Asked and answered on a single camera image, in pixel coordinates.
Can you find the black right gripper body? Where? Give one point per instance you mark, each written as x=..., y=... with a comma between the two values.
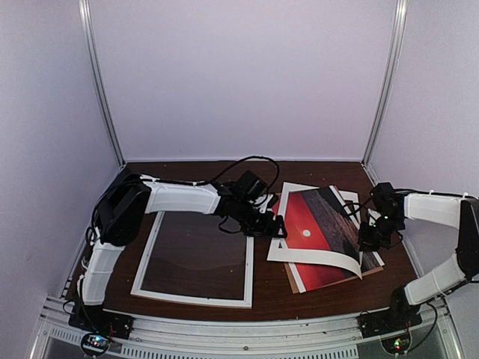
x=379, y=235

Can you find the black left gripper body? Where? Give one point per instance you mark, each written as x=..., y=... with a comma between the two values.
x=252, y=224

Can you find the white mat board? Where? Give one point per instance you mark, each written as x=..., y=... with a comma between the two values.
x=279, y=252

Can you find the clear acrylic sheet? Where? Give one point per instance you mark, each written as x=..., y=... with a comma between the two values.
x=194, y=258

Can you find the white picture frame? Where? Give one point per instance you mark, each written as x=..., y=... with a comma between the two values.
x=249, y=276

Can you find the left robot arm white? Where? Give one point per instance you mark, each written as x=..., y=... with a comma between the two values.
x=118, y=215

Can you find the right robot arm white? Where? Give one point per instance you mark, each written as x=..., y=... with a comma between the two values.
x=443, y=229

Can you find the brown backing board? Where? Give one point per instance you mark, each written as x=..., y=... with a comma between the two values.
x=295, y=288

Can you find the right controller board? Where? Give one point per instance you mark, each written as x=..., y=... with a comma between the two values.
x=396, y=344

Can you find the controller board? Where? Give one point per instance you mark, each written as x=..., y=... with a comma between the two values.
x=396, y=344
x=94, y=345

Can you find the left controller board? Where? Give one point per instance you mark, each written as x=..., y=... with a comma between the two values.
x=94, y=345

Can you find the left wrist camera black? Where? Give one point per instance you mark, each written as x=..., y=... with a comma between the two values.
x=250, y=186

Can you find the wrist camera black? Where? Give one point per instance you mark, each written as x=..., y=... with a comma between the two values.
x=380, y=194
x=250, y=186

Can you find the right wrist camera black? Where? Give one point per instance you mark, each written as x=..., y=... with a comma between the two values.
x=380, y=194

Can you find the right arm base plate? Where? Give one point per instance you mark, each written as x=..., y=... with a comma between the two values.
x=400, y=315

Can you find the aluminium front rail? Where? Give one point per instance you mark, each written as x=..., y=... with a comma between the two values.
x=327, y=337

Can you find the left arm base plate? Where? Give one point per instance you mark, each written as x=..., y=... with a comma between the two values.
x=96, y=320

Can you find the aluminium corner post right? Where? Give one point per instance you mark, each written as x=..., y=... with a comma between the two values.
x=395, y=46

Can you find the aluminium corner post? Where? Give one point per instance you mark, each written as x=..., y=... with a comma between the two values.
x=99, y=87
x=395, y=46

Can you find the aluminium corner post left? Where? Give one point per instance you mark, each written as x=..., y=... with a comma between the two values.
x=99, y=87

